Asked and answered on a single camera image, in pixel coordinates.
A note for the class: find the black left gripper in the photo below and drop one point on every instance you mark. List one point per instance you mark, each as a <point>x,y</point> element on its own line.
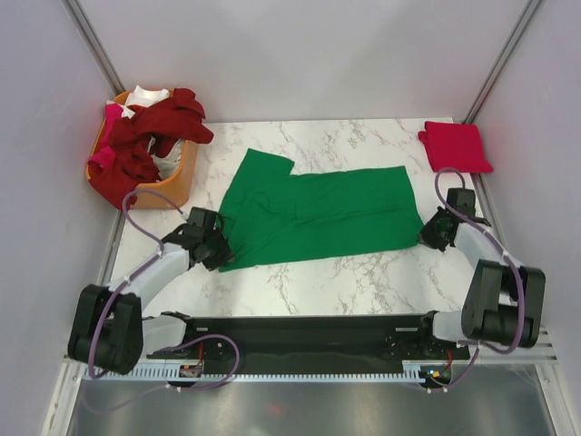
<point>225,253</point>

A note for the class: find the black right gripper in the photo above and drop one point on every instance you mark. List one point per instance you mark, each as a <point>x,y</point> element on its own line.
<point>427,237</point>

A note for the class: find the green t shirt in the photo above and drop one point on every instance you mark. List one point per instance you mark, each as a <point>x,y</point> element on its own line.
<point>275,216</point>

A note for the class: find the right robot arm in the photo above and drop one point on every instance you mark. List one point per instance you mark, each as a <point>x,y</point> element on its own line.
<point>504,303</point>

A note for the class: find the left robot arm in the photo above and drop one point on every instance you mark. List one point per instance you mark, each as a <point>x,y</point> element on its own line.
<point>109,332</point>

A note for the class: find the folded red t shirt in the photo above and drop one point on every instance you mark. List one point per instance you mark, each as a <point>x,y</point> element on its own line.
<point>458,146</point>

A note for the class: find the dark red t shirt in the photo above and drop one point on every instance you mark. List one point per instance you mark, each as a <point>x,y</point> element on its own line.
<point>148,146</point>

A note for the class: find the pink t shirt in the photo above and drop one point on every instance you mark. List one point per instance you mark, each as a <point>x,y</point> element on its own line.
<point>104,155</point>

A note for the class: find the white t shirt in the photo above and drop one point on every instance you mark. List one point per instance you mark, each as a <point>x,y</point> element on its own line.
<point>142,97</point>

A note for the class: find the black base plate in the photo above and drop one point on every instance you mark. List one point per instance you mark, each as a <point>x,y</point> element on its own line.
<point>311,344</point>

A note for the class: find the white cable duct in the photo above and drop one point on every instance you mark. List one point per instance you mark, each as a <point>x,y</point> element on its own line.
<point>175,372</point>

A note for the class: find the aluminium frame rail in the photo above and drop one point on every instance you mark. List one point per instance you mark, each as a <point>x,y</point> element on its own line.
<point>544,348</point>

